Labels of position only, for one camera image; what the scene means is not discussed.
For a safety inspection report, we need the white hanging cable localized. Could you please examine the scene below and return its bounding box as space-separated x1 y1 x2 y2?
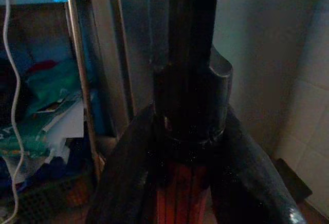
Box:
2 0 25 224

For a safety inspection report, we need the teal plastic bag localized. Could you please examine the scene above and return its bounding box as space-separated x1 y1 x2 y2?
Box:
25 59 87 115

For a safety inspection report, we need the metal shelf rack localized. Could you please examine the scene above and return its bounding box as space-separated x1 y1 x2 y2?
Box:
0 0 106 181

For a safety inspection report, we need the green dustpan with red handle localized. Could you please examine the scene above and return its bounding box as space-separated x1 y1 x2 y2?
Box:
150 0 233 224

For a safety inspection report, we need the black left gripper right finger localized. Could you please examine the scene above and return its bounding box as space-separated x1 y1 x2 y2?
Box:
209 105 308 224

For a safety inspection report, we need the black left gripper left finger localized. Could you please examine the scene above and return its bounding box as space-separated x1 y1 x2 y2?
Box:
86 104 156 224

